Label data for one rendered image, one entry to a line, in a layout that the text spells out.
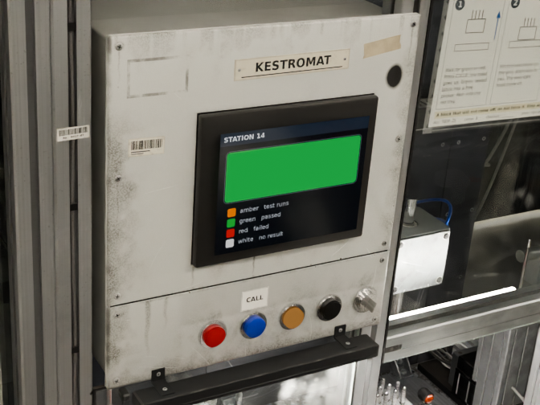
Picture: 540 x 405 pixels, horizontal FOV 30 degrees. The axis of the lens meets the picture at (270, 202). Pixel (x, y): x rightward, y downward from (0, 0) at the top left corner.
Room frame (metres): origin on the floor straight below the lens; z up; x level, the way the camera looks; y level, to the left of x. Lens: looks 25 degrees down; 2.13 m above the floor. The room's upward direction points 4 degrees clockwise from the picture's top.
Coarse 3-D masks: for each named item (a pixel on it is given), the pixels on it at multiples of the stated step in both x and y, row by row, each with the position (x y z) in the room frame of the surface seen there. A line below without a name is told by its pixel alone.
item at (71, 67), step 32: (64, 0) 1.04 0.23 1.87; (64, 32) 1.04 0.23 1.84; (64, 64) 1.04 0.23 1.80; (64, 96) 1.04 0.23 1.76; (64, 160) 1.04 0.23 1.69; (64, 192) 1.04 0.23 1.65; (64, 224) 1.04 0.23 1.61; (64, 256) 1.04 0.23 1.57; (64, 288) 1.04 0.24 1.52; (64, 320) 1.04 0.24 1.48; (64, 352) 1.04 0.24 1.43; (448, 352) 1.88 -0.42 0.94; (480, 352) 1.71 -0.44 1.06; (512, 352) 1.66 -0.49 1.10; (64, 384) 1.04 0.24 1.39; (448, 384) 1.79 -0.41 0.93; (480, 384) 1.70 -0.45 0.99; (512, 384) 1.67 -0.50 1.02
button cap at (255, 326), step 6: (252, 318) 1.15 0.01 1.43; (258, 318) 1.15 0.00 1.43; (246, 324) 1.15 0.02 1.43; (252, 324) 1.15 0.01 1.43; (258, 324) 1.15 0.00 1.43; (264, 324) 1.16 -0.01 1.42; (246, 330) 1.14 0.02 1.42; (252, 330) 1.15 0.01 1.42; (258, 330) 1.15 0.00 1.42; (252, 336) 1.15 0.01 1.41; (258, 336) 1.15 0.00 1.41
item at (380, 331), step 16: (400, 0) 1.27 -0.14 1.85; (416, 0) 1.29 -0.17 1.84; (416, 48) 1.28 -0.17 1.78; (416, 64) 1.28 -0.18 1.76; (416, 80) 1.28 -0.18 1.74; (416, 96) 1.29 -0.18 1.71; (400, 176) 1.28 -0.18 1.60; (400, 192) 1.28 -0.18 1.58; (400, 208) 1.29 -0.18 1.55; (384, 288) 1.28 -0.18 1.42; (384, 304) 1.28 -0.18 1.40; (384, 320) 1.29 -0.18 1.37; (528, 384) 1.51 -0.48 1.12; (368, 400) 1.28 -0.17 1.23; (528, 400) 1.51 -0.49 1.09
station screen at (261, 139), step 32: (288, 128) 1.15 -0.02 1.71; (320, 128) 1.17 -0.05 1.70; (352, 128) 1.20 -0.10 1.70; (224, 160) 1.11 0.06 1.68; (224, 192) 1.11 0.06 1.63; (288, 192) 1.15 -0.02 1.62; (320, 192) 1.18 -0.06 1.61; (352, 192) 1.20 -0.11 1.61; (224, 224) 1.11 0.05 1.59; (256, 224) 1.13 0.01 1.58; (288, 224) 1.16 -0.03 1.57; (320, 224) 1.18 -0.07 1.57; (352, 224) 1.21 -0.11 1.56
